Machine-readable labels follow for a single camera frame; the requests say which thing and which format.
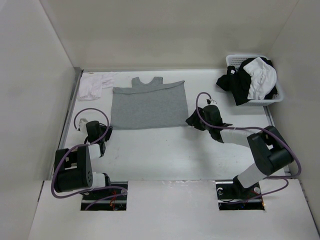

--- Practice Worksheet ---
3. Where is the grey tank top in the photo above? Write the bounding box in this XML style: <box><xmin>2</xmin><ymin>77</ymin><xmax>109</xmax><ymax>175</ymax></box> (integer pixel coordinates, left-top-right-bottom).
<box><xmin>110</xmin><ymin>76</ymin><xmax>189</xmax><ymax>130</ymax></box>

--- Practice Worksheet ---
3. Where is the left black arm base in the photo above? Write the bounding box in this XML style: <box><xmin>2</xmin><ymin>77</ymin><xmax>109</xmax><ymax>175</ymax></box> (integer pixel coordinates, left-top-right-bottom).
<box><xmin>80</xmin><ymin>174</ymin><xmax>128</xmax><ymax>212</ymax></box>

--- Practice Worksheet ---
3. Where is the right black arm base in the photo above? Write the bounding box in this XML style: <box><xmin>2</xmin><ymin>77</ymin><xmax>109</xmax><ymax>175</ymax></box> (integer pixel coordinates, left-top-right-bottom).
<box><xmin>215</xmin><ymin>180</ymin><xmax>265</xmax><ymax>211</ymax></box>

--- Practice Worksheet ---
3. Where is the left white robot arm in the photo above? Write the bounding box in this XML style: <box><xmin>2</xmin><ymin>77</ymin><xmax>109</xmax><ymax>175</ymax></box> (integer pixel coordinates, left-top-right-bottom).
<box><xmin>53</xmin><ymin>118</ymin><xmax>113</xmax><ymax>200</ymax></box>

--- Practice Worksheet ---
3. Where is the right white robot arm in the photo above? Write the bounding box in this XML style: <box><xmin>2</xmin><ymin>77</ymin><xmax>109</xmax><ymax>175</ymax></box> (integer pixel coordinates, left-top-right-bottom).
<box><xmin>185</xmin><ymin>105</ymin><xmax>294</xmax><ymax>198</ymax></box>

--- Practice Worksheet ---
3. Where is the black tank top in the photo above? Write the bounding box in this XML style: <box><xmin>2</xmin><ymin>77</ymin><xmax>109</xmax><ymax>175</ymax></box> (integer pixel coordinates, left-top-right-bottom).
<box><xmin>216</xmin><ymin>57</ymin><xmax>279</xmax><ymax>106</ymax></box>

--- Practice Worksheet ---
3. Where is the folded white tank top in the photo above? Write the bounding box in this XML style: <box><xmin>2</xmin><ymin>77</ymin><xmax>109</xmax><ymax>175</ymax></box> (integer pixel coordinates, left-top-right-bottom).
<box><xmin>77</xmin><ymin>72</ymin><xmax>118</xmax><ymax>101</ymax></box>

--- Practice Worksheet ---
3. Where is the white tank top in basket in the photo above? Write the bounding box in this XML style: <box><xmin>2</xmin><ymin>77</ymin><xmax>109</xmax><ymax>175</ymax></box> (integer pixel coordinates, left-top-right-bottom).
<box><xmin>242</xmin><ymin>57</ymin><xmax>277</xmax><ymax>100</ymax></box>

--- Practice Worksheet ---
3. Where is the white plastic basket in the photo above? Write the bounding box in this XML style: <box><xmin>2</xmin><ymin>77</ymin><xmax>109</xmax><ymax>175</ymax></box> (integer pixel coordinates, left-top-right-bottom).
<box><xmin>225</xmin><ymin>54</ymin><xmax>284</xmax><ymax>106</ymax></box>

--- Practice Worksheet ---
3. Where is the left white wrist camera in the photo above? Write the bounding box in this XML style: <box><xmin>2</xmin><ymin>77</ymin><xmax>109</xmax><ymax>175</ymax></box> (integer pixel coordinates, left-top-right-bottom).
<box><xmin>77</xmin><ymin>118</ymin><xmax>88</xmax><ymax>133</ymax></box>

